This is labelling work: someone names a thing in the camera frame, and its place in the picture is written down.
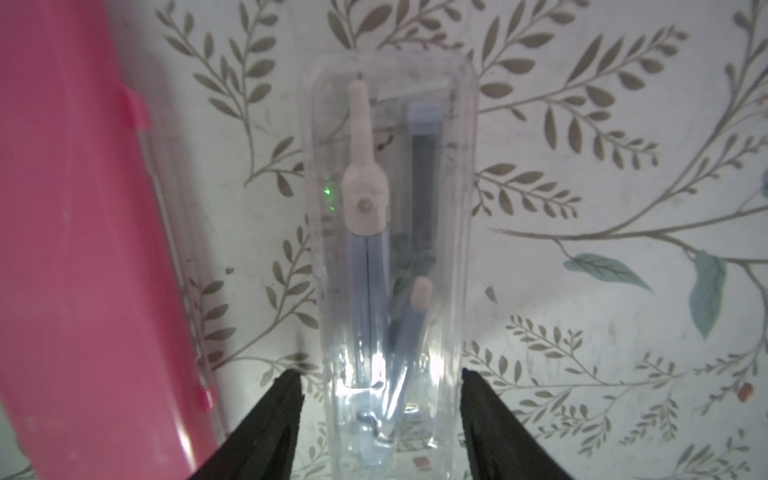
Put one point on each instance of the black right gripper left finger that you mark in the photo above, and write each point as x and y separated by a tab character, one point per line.
263	445

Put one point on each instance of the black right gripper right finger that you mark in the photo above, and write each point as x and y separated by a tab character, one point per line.
498	445

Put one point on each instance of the pink plastic pencil case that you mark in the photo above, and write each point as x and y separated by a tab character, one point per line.
98	371

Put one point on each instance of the clear plastic compass set case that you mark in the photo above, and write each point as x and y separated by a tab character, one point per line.
389	152

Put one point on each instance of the floral table mat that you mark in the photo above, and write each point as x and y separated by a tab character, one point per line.
616	295

